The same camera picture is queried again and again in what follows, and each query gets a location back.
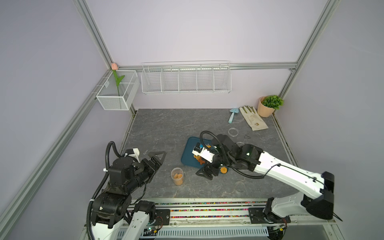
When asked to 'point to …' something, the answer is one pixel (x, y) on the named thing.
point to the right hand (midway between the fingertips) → (200, 164)
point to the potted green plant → (266, 105)
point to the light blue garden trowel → (234, 110)
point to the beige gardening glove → (253, 119)
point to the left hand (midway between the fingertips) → (163, 160)
